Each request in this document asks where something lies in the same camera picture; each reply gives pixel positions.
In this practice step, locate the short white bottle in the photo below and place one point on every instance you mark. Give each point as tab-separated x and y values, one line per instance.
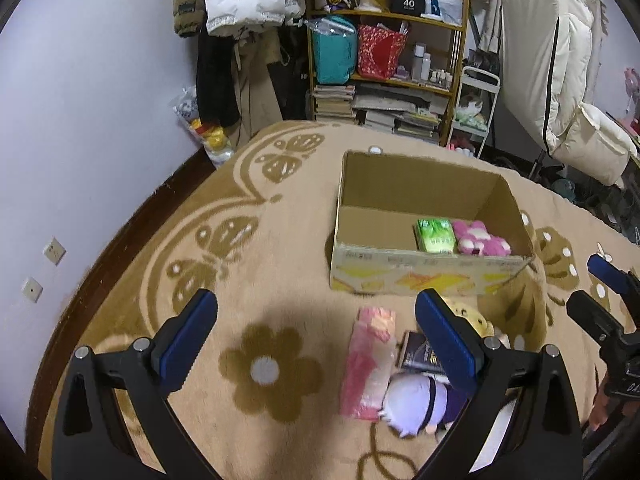
426	67

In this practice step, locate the wooden shelf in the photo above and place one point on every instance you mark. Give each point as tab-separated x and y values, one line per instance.
395	16

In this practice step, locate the green tissue pack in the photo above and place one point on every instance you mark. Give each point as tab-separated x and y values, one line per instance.
435	236

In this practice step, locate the white trolley cart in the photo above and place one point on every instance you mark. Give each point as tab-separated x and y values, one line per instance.
480	77

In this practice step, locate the clear bag of toys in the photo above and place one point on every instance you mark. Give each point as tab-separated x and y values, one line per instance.
210	140

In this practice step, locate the tall white bottle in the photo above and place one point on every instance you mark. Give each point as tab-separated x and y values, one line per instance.
419	60

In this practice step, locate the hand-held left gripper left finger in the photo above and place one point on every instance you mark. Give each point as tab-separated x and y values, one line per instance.
192	341

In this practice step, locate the red gift bag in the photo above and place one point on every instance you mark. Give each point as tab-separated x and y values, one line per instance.
379	52

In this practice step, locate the white-haired plush doll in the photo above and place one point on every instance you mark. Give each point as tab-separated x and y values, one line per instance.
415	405

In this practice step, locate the beige flower blanket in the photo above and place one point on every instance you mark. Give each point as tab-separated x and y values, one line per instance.
280	270

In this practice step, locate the stack of books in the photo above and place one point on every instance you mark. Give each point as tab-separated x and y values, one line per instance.
332	102

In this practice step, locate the black hanging garment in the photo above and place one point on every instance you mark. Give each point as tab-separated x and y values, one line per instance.
290	75
216	80

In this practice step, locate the dark brown packet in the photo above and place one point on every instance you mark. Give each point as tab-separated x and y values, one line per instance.
414	352

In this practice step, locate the khaki trousers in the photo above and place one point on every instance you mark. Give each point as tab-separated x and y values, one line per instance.
256	100

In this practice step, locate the white padded chair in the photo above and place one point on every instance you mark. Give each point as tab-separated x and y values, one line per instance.
535	60

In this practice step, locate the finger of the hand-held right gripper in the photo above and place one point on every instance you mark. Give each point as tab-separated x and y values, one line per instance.
607	271
592	315

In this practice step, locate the pink plush toy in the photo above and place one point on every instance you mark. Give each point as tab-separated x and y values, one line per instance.
476	238

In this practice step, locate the wall socket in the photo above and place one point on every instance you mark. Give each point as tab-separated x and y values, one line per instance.
32	290
54	251

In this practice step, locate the pink plastic packet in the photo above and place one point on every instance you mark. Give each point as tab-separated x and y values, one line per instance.
367	366

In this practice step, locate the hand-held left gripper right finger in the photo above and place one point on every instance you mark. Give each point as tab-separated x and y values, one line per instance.
447	345

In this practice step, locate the person's right hand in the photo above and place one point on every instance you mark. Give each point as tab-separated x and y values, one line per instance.
601	411

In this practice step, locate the teal bag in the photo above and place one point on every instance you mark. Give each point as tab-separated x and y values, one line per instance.
332	56

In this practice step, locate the yellow plush toy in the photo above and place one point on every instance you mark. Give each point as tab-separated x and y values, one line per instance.
472	318

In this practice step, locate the pile of papers and magazines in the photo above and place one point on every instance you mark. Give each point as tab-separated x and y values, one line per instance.
400	115

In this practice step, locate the cardboard box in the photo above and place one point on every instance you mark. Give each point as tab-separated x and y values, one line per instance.
400	271

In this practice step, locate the teal plush toy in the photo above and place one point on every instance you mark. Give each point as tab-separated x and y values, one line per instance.
564	189

